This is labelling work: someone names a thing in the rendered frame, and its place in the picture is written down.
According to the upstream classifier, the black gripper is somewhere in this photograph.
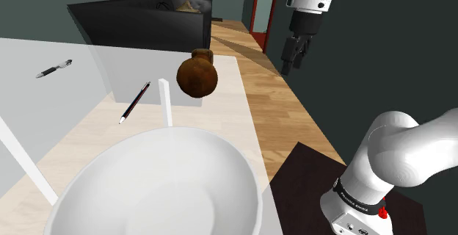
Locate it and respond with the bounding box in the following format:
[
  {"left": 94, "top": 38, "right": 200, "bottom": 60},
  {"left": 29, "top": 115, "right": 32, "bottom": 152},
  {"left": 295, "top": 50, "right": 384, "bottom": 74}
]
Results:
[{"left": 280, "top": 10, "right": 324, "bottom": 76}]

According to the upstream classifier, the red framed door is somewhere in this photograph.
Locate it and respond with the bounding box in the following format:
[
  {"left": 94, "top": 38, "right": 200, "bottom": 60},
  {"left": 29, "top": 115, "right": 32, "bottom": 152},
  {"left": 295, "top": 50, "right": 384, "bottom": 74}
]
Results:
[{"left": 249, "top": 0, "right": 282, "bottom": 54}]

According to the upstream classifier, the brown round vase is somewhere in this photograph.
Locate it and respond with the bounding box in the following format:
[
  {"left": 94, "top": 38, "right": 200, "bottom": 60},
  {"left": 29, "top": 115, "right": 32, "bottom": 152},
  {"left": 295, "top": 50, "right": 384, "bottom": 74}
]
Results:
[{"left": 176, "top": 48, "right": 219, "bottom": 98}]

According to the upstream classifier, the dark robot stand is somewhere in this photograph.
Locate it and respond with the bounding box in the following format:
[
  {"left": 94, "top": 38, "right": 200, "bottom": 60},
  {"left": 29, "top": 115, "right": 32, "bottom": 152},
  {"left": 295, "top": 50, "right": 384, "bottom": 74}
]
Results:
[{"left": 269, "top": 141, "right": 429, "bottom": 235}]

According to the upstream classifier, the black sofa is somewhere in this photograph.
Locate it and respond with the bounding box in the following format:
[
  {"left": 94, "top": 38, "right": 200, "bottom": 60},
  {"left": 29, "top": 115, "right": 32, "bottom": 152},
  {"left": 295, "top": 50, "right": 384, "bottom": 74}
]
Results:
[{"left": 66, "top": 0, "right": 214, "bottom": 54}]

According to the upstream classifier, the black and red pen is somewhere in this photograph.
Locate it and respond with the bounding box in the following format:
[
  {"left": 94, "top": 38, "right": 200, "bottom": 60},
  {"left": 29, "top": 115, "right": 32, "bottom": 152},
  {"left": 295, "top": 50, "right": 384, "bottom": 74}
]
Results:
[{"left": 118, "top": 81, "right": 151, "bottom": 125}]

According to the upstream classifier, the large white bowl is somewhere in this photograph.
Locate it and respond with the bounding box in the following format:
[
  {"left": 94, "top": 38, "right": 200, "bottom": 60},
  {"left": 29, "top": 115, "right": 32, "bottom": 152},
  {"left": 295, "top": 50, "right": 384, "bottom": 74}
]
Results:
[{"left": 43, "top": 126, "right": 263, "bottom": 235}]

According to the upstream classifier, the black and silver pen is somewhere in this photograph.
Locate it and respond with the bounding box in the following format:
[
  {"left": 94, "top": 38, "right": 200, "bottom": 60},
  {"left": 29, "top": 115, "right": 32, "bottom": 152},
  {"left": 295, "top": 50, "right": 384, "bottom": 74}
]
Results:
[{"left": 35, "top": 59, "right": 73, "bottom": 79}]

